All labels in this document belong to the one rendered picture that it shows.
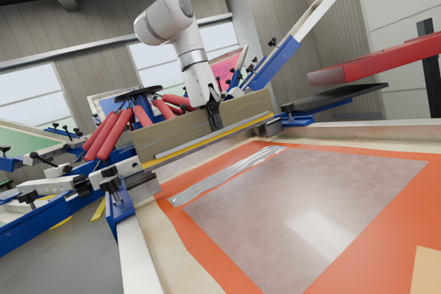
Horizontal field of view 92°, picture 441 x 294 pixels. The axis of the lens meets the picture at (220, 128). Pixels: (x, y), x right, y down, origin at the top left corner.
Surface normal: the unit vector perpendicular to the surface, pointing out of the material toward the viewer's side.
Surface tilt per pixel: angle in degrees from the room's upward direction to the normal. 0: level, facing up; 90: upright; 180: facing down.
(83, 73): 90
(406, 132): 90
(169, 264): 0
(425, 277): 0
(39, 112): 90
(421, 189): 0
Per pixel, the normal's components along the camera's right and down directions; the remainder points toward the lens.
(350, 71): 0.00, 0.16
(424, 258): -0.30, -0.94
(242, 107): 0.47, -0.01
